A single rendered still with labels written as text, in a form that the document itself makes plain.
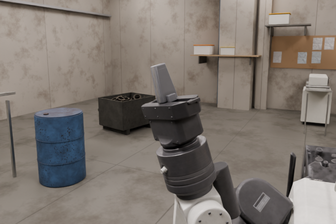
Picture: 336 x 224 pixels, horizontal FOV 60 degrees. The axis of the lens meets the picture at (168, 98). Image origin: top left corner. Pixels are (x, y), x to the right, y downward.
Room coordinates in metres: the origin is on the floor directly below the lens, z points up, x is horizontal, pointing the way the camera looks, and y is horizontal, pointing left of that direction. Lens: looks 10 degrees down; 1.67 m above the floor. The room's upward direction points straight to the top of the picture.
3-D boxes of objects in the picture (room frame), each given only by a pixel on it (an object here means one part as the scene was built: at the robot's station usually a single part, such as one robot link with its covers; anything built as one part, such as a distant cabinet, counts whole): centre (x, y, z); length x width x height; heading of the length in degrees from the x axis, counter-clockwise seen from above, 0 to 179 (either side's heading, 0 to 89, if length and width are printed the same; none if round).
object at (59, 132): (3.56, 1.36, 0.44); 0.59 x 0.59 x 0.89
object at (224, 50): (8.02, -1.65, 1.58); 0.39 x 0.32 x 0.22; 63
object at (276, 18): (7.47, -2.78, 2.36); 0.49 x 0.40 x 0.28; 63
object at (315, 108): (6.40, -3.32, 0.53); 2.27 x 0.57 x 1.07; 154
